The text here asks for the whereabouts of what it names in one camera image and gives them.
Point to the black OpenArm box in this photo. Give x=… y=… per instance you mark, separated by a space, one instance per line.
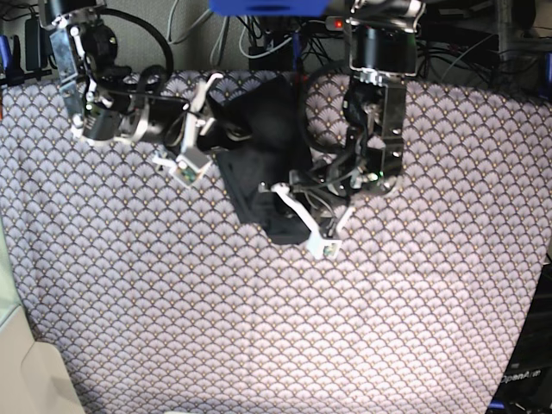
x=526 y=385

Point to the white power strip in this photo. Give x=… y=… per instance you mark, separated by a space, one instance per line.
x=336 y=23

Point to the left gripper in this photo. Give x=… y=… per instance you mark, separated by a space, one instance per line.
x=328 y=191

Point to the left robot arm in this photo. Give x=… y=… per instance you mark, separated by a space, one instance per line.
x=381 y=53

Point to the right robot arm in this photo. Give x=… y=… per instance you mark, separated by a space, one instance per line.
x=103 y=106

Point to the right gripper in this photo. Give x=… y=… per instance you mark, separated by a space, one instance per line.
x=226 y=128

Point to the patterned scallop tablecloth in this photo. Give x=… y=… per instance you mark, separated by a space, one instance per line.
x=158 y=298

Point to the dark navy T-shirt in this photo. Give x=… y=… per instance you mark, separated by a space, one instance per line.
x=257 y=140

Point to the beige furniture edge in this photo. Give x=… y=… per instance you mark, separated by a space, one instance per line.
x=34 y=378

